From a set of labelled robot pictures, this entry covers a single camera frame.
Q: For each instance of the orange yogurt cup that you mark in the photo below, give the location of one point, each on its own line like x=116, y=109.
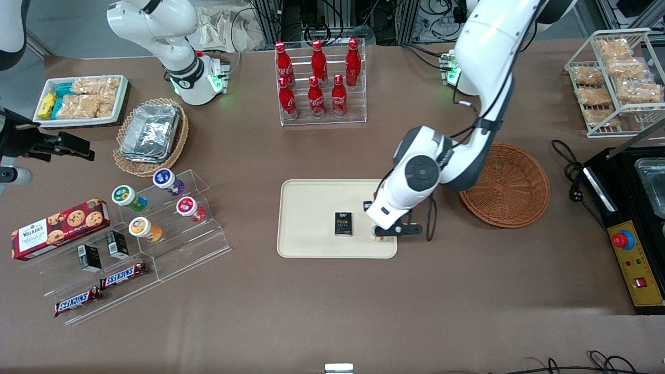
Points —
x=140, y=227

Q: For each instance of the crumpled beige cloth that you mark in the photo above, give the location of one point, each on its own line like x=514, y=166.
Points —
x=223, y=28

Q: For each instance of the blue lid purple yogurt cup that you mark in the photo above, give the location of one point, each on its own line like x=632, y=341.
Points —
x=164, y=178

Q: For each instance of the round brown wicker basket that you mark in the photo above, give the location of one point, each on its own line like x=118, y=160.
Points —
x=514, y=187

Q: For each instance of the small white metal bracket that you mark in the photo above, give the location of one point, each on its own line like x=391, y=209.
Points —
x=338, y=369

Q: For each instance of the aluminium equipment frame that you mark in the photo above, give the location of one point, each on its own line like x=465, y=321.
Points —
x=322, y=18

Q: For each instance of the clear rice cracker packet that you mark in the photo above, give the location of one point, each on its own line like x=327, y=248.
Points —
x=97, y=85
x=78, y=106
x=105, y=109

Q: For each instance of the yellow emergency stop control box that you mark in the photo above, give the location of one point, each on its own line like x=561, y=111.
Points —
x=639, y=265

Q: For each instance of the white rectangular snack tray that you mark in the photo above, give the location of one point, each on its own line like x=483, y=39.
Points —
x=120, y=98

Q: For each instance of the Snickers chocolate bar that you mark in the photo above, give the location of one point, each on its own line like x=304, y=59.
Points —
x=78, y=302
x=123, y=275

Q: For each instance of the clear acrylic tiered stand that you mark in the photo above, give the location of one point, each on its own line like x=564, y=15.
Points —
x=182, y=249

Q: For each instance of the red cola bottle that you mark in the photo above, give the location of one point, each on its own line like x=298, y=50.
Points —
x=288, y=101
x=353, y=62
x=318, y=61
x=282, y=62
x=316, y=99
x=339, y=98

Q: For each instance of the small black card box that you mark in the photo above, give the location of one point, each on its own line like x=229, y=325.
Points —
x=343, y=224

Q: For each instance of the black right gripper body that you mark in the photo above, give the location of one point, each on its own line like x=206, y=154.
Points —
x=26, y=146

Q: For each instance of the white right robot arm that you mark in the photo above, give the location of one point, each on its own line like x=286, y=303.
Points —
x=179, y=57

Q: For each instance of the clear bagged pastry packet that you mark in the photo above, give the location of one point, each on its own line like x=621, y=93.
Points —
x=601, y=117
x=613, y=49
x=627, y=68
x=595, y=96
x=639, y=92
x=588, y=76

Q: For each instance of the teal snack packet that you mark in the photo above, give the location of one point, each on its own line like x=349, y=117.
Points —
x=57, y=108
x=64, y=90

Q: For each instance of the small black carton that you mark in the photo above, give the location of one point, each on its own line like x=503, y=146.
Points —
x=117, y=244
x=90, y=258

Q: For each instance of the red Walkers cookie box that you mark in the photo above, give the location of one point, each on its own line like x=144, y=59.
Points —
x=57, y=231

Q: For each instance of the yellow snack packet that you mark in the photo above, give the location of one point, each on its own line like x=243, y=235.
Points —
x=47, y=105

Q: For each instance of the stack of foil trays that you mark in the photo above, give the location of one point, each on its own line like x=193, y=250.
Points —
x=150, y=132

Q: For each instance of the clear acrylic bottle rack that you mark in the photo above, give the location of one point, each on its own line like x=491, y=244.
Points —
x=327, y=120

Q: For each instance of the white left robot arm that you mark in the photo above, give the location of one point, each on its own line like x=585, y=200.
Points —
x=488, y=52

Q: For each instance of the red lid yogurt cup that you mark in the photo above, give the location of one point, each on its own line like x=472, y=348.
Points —
x=187, y=206

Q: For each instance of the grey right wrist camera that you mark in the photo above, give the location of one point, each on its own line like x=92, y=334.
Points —
x=14, y=175

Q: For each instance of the green lid yogurt cup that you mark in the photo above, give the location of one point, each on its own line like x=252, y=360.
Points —
x=124, y=196

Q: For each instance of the black appliance with metal pan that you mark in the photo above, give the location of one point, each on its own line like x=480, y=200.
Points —
x=618, y=182

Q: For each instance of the triangular sandwich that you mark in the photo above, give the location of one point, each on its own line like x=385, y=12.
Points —
x=378, y=238

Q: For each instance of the oval light wicker basket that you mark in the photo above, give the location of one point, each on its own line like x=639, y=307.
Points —
x=179, y=140

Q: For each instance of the beige plastic tray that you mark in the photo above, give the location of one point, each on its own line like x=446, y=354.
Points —
x=311, y=234

